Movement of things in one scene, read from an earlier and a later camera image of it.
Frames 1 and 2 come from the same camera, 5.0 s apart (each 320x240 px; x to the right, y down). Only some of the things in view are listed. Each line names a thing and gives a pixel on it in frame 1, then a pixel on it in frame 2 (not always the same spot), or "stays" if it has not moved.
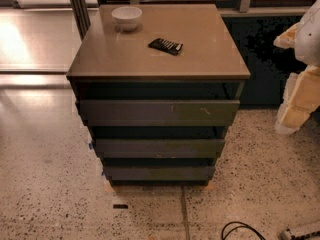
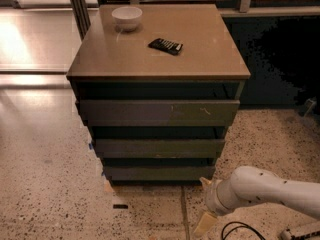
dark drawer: x=158 y=173 stays
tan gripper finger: x=290 y=118 → x=205 y=224
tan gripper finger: x=286 y=40 → x=205 y=181
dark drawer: x=159 y=113 stays
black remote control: x=165 y=46 stays
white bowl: x=127 y=17 stays
